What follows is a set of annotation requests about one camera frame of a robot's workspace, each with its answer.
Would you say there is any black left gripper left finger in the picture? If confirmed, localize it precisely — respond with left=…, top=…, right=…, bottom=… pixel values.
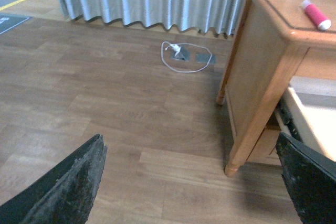
left=1, top=134, right=108, bottom=223

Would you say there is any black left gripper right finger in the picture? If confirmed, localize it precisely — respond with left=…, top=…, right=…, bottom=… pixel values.
left=276, top=132, right=335, bottom=223

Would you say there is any wooden drawer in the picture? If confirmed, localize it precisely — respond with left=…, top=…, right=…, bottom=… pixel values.
left=275, top=76, right=335, bottom=161

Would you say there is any pink marker with white cap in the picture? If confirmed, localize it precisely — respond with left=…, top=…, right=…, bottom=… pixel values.
left=301, top=0, right=331, bottom=31

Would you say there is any wooden nightstand cabinet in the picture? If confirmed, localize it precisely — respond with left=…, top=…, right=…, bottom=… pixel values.
left=217, top=0, right=335, bottom=177

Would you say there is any closed grey floor socket plate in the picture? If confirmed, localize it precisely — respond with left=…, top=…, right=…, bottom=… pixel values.
left=196, top=54, right=216, bottom=65

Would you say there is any open grey floor socket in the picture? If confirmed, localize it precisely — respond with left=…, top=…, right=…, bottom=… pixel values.
left=170, top=46, right=191, bottom=61

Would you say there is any grey floor sign mat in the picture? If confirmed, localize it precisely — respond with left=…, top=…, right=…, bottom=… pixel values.
left=0, top=13, right=30, bottom=34

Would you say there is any white plug in floor socket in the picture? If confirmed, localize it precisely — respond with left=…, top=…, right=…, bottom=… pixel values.
left=171, top=44, right=181, bottom=53

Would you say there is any white cable on floor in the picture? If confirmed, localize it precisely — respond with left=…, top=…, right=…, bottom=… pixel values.
left=161, top=41, right=213, bottom=74

